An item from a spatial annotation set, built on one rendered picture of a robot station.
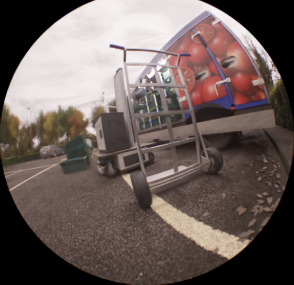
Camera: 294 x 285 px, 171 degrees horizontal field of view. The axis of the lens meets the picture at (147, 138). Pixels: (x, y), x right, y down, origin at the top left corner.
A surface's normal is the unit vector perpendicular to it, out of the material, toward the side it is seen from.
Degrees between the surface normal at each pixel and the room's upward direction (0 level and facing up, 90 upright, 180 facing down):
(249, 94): 90
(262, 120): 90
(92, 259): 0
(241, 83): 90
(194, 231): 0
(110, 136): 90
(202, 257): 0
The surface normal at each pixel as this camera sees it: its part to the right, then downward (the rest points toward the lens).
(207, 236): -0.18, -0.98
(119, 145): 0.62, -0.09
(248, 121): -0.86, 0.18
